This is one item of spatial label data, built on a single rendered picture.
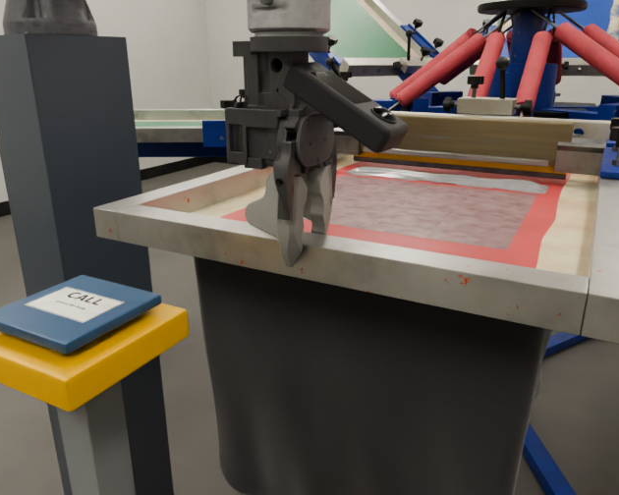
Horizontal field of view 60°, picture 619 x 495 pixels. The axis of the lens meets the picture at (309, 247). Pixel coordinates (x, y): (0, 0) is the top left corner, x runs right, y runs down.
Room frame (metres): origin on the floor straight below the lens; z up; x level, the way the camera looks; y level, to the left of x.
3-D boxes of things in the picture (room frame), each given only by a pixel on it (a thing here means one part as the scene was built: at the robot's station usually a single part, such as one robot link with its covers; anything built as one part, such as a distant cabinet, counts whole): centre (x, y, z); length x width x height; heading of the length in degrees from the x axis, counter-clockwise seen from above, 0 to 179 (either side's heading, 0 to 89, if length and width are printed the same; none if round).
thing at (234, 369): (0.59, -0.04, 0.74); 0.45 x 0.03 x 0.43; 62
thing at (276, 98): (0.53, 0.03, 1.12); 0.09 x 0.08 x 0.12; 62
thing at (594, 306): (0.85, -0.18, 0.97); 0.79 x 0.58 x 0.04; 152
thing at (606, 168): (0.93, -0.53, 0.98); 0.30 x 0.05 x 0.07; 152
